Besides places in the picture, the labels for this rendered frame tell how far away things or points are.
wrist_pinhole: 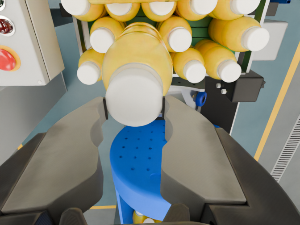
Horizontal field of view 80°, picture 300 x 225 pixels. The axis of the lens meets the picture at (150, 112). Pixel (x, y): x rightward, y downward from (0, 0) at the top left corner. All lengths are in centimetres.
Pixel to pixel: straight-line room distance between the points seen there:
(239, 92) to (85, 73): 37
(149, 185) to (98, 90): 131
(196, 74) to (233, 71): 7
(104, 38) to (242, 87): 35
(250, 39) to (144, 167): 31
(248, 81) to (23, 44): 48
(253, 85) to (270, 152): 193
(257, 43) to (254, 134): 178
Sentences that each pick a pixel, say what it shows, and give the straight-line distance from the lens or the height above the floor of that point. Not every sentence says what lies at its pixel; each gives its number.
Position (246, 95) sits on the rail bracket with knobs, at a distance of 53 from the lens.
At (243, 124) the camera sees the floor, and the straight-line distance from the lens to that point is 199.
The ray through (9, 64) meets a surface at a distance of 39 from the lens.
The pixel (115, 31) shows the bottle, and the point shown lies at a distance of 37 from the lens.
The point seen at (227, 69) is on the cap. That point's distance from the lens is 38.
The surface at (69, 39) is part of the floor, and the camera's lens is 153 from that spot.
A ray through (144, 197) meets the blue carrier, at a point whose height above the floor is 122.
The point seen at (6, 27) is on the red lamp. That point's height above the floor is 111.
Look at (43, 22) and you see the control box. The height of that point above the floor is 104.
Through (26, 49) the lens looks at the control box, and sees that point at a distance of 38.
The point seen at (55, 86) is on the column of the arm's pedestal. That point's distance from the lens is 150.
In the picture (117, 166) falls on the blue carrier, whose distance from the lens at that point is 39.
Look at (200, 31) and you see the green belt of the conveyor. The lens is 54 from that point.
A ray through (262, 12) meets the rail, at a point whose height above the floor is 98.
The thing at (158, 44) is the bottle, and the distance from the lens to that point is 16.
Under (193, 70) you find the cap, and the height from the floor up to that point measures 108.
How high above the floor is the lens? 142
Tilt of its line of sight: 59 degrees down
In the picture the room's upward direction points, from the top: 176 degrees clockwise
